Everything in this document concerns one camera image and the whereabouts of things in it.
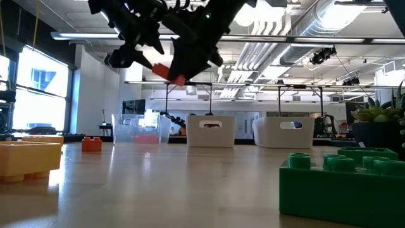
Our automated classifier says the black aluminium table frame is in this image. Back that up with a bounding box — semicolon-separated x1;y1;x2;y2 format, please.
0;134;358;148

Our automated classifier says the clear plastic bin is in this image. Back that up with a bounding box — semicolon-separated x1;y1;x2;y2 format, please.
111;113;172;146

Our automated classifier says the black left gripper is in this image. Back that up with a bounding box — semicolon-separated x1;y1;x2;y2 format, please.
106;0;168;70

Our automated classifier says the white plastic bin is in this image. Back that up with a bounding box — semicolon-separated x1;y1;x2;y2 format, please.
185;115;237;149
252;116;316;149

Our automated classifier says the small black side table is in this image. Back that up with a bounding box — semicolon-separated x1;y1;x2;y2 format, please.
97;109;113;137

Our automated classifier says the large bright window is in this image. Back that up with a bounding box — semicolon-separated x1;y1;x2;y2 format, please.
0;46;70;132

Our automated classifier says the succulent plant in dark pot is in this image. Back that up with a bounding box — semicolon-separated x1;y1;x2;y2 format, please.
350;80;405;153

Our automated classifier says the long ceiling light bar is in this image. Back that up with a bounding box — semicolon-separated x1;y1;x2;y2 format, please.
50;30;405;44

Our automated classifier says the silver ceiling air duct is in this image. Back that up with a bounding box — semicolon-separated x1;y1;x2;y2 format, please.
280;0;368;66

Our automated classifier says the green toy brick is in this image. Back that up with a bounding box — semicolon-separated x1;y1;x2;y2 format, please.
278;153;405;228
337;146;399;162

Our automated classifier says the black background stand frame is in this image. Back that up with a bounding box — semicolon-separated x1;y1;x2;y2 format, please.
165;81;213;117
277;84;324;117

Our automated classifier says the small yellow toy brick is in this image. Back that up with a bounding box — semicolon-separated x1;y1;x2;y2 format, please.
20;135;54;145

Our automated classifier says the black ceiling camera mount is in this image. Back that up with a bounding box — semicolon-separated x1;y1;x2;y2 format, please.
342;75;361;86
309;46;338;66

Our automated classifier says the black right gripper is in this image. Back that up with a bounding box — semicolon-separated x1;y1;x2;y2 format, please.
163;0;251;82

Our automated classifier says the yellow cable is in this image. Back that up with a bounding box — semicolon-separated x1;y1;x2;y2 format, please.
32;0;41;50
0;0;6;48

